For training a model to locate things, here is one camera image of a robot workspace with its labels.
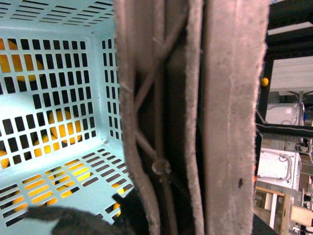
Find white washing machine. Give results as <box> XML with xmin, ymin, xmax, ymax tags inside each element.
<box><xmin>257</xmin><ymin>148</ymin><xmax>302</xmax><ymax>190</ymax></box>

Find brown basket handle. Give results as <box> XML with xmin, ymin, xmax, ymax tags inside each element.
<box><xmin>114</xmin><ymin>0</ymin><xmax>272</xmax><ymax>235</ymax></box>

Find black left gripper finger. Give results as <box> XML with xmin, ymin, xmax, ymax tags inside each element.
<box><xmin>25</xmin><ymin>189</ymin><xmax>147</xmax><ymax>235</ymax></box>

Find mint green plastic basket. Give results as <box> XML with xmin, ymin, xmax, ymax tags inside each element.
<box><xmin>0</xmin><ymin>0</ymin><xmax>133</xmax><ymax>235</ymax></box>

